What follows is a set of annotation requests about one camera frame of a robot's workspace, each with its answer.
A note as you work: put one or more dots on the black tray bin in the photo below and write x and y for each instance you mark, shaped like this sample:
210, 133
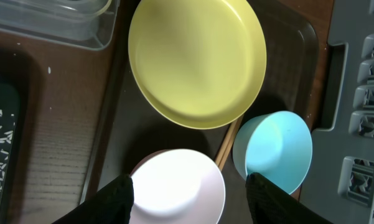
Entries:
10, 107

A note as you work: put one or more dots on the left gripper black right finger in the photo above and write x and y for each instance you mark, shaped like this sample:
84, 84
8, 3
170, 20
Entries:
269, 204

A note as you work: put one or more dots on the white bowl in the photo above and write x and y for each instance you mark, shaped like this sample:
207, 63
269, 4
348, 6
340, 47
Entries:
181, 186

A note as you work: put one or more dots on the wooden chopstick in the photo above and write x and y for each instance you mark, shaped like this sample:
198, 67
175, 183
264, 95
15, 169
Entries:
230, 144
225, 142

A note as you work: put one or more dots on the yellow plate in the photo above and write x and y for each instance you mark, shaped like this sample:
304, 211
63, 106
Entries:
200, 64

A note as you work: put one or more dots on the brown serving tray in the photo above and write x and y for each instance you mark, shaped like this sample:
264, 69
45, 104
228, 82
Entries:
130, 129

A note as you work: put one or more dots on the grey dishwasher rack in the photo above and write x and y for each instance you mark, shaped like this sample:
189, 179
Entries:
340, 182

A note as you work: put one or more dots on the blue bowl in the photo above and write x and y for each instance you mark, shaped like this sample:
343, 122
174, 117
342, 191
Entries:
276, 145

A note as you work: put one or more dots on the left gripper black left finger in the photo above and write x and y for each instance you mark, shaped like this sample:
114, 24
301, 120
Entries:
110, 205

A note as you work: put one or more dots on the clear plastic bin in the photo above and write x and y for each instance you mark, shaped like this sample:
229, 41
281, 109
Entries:
86, 24

